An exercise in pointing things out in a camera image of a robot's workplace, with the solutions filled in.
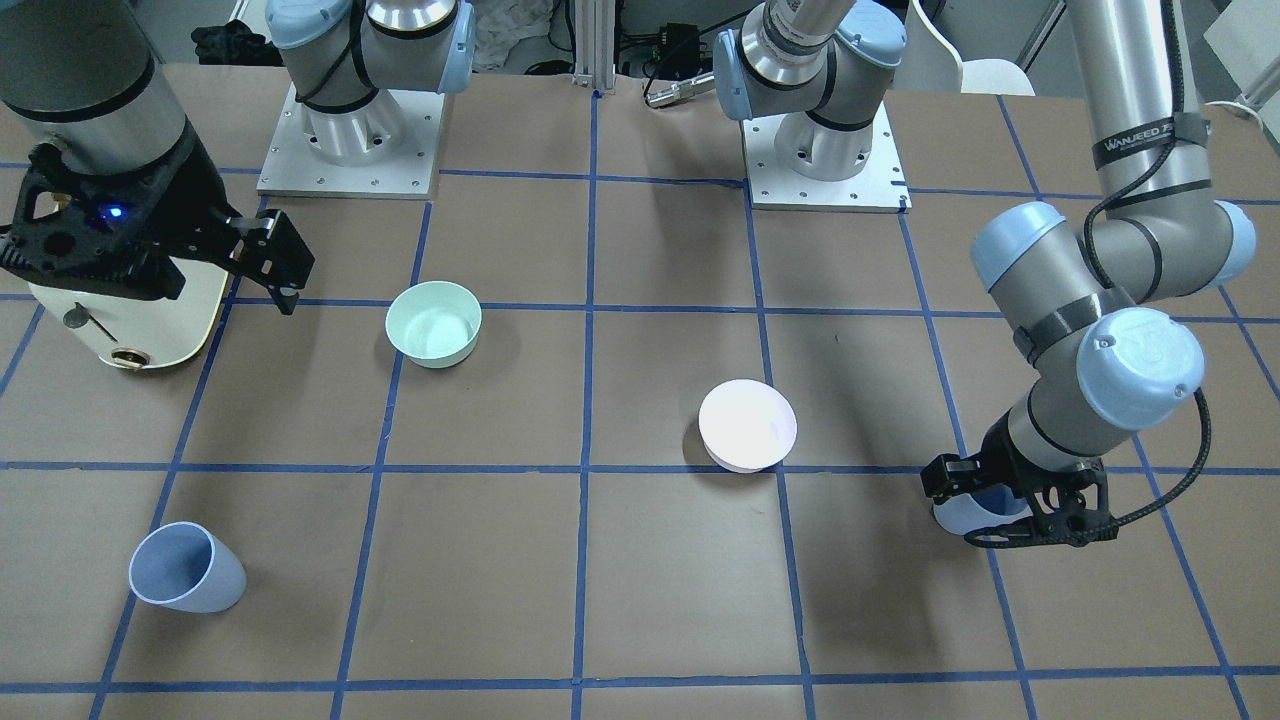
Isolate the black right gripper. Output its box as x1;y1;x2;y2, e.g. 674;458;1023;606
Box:
1;126;315;316

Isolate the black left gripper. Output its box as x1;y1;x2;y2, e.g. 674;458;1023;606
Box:
922;416;1117;548

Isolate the blue plastic cup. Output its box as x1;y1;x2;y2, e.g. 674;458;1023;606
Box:
931;486;1030;537
127;521;247;614

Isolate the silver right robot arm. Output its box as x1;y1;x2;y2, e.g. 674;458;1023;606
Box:
1;1;475;315

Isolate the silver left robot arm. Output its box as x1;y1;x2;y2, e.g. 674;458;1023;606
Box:
713;1;1257;550

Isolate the cream white toaster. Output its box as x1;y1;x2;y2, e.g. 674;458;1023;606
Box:
29;259;230;370

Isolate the mint green bowl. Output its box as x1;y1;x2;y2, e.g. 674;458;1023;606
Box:
384;281;483;369

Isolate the black cloth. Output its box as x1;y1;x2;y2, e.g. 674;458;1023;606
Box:
189;19;284;67

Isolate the pink bowl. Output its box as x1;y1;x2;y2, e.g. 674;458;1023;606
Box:
698;379;797;474

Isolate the silver metal cylinder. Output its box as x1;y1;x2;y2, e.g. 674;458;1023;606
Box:
644;72;716;109

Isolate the white chair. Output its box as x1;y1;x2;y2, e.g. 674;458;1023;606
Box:
892;1;1036;96

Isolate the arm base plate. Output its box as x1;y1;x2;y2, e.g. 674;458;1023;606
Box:
740;102;913;213
256;90;449;201

